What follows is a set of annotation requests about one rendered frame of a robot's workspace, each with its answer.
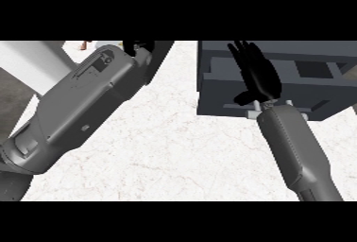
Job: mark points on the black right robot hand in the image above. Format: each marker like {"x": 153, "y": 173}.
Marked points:
{"x": 258, "y": 72}

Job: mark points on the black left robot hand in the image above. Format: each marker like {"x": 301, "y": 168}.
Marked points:
{"x": 158, "y": 53}

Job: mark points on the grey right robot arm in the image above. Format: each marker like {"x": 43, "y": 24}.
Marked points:
{"x": 296, "y": 148}

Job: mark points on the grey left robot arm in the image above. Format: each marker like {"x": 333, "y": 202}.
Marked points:
{"x": 78, "y": 104}

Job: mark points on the dark grey open drawer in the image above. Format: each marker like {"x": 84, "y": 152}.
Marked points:
{"x": 307, "y": 52}

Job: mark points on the dark grey drawer front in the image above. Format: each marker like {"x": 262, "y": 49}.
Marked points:
{"x": 320, "y": 94}

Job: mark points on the small brown can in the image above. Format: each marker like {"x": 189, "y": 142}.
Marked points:
{"x": 82, "y": 45}

